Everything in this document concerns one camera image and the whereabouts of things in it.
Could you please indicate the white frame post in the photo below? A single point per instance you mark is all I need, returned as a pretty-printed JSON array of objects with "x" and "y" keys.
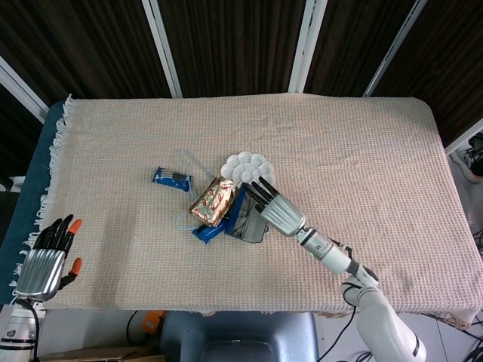
[
  {"x": 396, "y": 45},
  {"x": 466, "y": 137},
  {"x": 307, "y": 45},
  {"x": 19, "y": 88},
  {"x": 162, "y": 45}
]

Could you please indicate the gold foil snack bag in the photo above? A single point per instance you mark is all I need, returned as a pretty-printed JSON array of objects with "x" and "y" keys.
[{"x": 213, "y": 201}]

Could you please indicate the orange device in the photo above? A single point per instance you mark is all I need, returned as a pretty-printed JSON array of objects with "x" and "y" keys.
[{"x": 152, "y": 324}]

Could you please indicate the grey blue-edged box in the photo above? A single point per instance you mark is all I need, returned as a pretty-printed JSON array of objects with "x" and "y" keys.
[{"x": 254, "y": 230}]

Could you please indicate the black and white sneaker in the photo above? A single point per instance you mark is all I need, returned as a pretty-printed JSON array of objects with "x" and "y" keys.
[{"x": 471, "y": 158}]

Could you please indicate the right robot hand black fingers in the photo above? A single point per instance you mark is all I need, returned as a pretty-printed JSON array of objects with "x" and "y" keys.
[{"x": 283, "y": 215}]

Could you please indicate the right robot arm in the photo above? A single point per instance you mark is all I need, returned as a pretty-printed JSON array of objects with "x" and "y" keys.
[{"x": 381, "y": 320}]

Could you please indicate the plain blue snack pack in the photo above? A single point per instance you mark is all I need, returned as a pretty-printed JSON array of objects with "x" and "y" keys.
[{"x": 205, "y": 234}]

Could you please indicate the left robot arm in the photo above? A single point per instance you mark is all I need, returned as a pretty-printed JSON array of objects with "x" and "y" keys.
[{"x": 17, "y": 332}]

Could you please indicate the white flower paint palette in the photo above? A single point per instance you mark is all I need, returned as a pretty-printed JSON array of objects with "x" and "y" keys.
[{"x": 245, "y": 166}]

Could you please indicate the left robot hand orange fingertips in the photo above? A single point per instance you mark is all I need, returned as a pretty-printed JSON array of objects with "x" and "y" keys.
[{"x": 39, "y": 273}]

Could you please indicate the blue cookie pack with picture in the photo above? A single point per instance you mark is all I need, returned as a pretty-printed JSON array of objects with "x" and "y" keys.
[{"x": 170, "y": 178}]

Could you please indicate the blue table pad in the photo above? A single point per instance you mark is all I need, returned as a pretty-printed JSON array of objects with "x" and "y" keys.
[{"x": 30, "y": 188}]

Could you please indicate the beige waffle tablecloth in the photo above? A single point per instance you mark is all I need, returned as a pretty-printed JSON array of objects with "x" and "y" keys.
[{"x": 339, "y": 151}]

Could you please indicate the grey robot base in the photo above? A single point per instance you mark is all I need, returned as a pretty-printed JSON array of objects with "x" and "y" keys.
[{"x": 241, "y": 335}]

